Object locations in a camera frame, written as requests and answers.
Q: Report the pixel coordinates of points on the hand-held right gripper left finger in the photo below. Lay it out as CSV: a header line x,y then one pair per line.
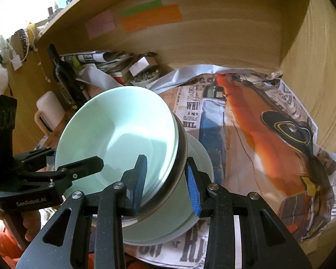
x,y
140,182

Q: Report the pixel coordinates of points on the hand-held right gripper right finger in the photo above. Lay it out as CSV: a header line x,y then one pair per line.
x,y
191,190

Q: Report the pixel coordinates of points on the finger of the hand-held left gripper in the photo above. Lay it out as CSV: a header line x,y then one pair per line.
x,y
81,166
33,155

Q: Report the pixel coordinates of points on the mint green plate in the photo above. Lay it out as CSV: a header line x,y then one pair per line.
x,y
170,224

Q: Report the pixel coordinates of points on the mint green bowl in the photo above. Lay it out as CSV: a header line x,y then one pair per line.
x,y
109,117

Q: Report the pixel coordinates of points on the person's left hand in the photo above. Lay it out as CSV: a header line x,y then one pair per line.
x,y
32,227

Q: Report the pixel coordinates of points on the wooden ruler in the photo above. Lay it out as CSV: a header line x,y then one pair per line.
x,y
58,130

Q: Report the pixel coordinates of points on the beige mug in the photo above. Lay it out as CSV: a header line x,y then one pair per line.
x,y
49,103

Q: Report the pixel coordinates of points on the printed newspaper sheet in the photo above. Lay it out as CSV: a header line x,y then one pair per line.
x,y
240,134

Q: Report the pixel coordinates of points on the white paper tag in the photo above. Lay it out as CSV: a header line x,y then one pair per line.
x,y
16,60

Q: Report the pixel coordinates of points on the dark wine bottle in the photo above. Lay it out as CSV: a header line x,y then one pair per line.
x,y
63,72

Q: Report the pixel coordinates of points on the person's orange clothing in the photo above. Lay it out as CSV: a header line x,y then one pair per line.
x,y
2,248

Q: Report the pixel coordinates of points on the small bowl of coins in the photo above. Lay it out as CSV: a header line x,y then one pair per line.
x,y
145,81

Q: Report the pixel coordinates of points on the stack of booklets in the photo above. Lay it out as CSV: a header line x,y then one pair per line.
x,y
114,67

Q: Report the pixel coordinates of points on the grey white paper sheet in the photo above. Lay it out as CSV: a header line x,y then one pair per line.
x,y
184,75

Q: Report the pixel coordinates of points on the white card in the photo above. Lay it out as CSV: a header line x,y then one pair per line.
x,y
141,65

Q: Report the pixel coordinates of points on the yellow hanging item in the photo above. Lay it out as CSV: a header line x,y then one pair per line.
x,y
30,29

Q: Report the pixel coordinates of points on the pink sticky note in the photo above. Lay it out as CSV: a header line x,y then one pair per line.
x,y
100,23

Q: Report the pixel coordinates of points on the wooden shelf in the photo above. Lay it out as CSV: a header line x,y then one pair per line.
x,y
72,15

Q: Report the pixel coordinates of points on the orange sticky note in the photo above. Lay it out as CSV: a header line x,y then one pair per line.
x,y
151,19

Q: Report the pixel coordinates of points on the green sticky note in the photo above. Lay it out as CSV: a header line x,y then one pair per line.
x,y
142,7

